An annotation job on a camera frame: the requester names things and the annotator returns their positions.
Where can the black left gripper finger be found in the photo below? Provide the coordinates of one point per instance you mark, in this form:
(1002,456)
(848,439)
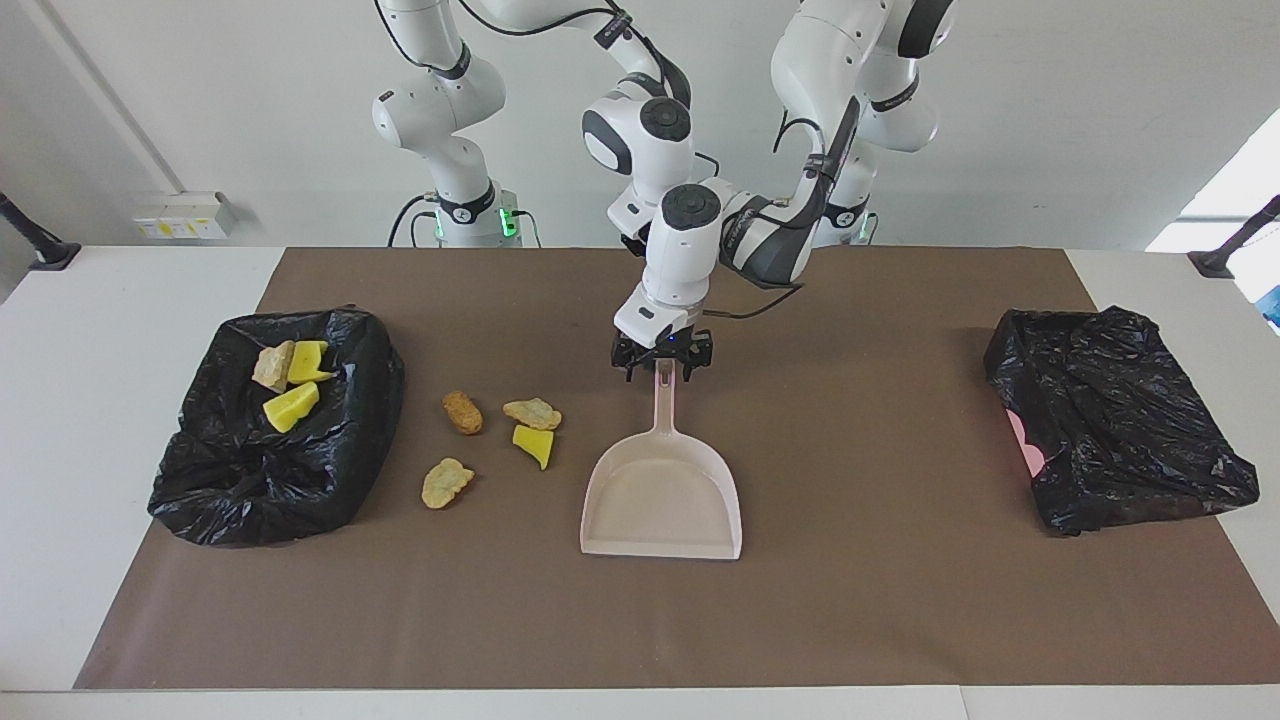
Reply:
(632,370)
(694,370)

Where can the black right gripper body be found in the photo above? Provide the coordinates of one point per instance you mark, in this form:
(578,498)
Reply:
(636,246)

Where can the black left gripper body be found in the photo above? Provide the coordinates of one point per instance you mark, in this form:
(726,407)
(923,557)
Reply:
(650,350)

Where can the tan striped bread piece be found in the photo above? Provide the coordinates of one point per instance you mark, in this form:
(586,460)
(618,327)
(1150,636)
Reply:
(531,412)

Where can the small yellow sponge wedge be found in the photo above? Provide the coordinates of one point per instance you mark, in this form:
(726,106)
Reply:
(533,443)

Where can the beige plastic dustpan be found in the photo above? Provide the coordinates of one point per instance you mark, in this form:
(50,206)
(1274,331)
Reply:
(660,500)

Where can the brown nugget trash piece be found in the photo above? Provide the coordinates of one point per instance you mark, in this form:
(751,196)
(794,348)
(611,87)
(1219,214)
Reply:
(462,413)

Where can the pale yellow chip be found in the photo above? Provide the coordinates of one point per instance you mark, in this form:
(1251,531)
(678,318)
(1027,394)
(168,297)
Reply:
(446,483)

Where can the notched yellow sponge piece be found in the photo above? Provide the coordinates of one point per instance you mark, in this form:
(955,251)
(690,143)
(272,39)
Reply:
(308,362)

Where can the oval yellow sponge piece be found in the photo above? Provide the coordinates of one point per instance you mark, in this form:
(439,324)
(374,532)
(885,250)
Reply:
(291,407)

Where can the beige rock-like sponge chunk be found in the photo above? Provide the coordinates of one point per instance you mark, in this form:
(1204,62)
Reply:
(273,366)

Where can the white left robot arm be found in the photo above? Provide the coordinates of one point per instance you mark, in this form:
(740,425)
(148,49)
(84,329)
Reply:
(690,250)

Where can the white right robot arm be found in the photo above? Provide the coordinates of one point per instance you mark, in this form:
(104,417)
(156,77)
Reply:
(640,130)

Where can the left black trash bag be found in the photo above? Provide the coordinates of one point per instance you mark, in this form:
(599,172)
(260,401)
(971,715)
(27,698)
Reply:
(250,480)

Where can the black bag on pink bin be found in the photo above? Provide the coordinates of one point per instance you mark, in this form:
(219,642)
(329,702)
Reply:
(1130,430)

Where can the brown paper table mat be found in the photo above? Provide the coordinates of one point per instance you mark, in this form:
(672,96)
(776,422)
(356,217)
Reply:
(640,640)

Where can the blue and white object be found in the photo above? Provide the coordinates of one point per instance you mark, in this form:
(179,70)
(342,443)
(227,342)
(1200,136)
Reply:
(1272,305)

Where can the white wall power strip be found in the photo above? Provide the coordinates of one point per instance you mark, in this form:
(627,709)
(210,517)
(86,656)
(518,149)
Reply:
(180,217)

